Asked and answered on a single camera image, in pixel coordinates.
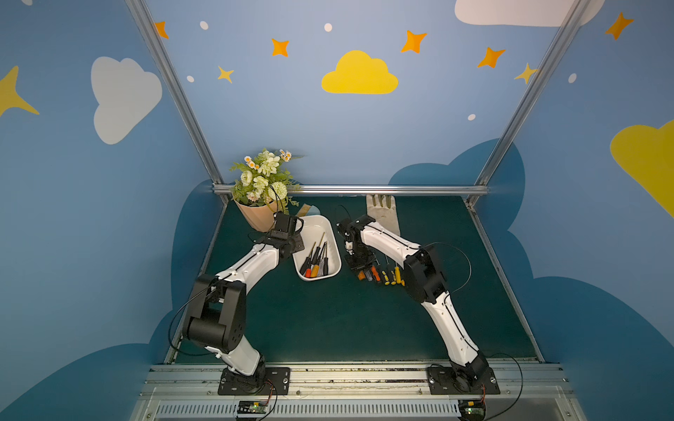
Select white plastic storage box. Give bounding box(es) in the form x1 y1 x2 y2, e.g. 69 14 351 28
293 215 342 282

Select black yellow striped screwdriver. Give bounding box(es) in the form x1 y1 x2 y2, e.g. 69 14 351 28
379 266 391 286

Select yellow handle screwdriver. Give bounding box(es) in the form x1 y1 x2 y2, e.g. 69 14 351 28
312 233 325 278
394 266 404 285

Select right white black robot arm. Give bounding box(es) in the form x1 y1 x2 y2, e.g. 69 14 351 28
336 215 488 383

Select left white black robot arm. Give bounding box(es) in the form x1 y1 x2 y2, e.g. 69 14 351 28
183 212 305 387

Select tan flower pot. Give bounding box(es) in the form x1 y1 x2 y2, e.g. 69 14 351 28
235 201 284 233

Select beige work glove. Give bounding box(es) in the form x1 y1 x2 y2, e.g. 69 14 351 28
366 194 400 236

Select white green artificial flowers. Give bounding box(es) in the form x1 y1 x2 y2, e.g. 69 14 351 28
230 148 298 213

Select left small circuit board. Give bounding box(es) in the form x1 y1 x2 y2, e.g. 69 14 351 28
236 401 267 417

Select small circuit board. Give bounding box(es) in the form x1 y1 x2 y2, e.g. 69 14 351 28
458 400 486 421
236 401 267 417

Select right small circuit board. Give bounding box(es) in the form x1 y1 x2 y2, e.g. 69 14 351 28
458 400 486 421

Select black ribbed handle screwdriver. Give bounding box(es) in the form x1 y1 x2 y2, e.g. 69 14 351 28
300 243 316 278

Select horizontal aluminium frame rail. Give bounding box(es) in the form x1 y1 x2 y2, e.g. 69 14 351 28
212 183 490 196

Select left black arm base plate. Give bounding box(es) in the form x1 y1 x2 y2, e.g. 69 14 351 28
217 367 291 396

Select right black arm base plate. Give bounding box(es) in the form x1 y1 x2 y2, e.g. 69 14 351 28
426 364 500 396

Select left aluminium frame post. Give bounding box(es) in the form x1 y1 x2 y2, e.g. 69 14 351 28
126 0 224 184

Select aluminium frame post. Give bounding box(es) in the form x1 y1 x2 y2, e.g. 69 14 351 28
126 0 224 184
475 0 591 189

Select front aluminium mounting rail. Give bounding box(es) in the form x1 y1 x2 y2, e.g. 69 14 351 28
131 358 586 420

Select right aluminium frame post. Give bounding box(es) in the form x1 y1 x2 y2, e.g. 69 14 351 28
475 0 591 189

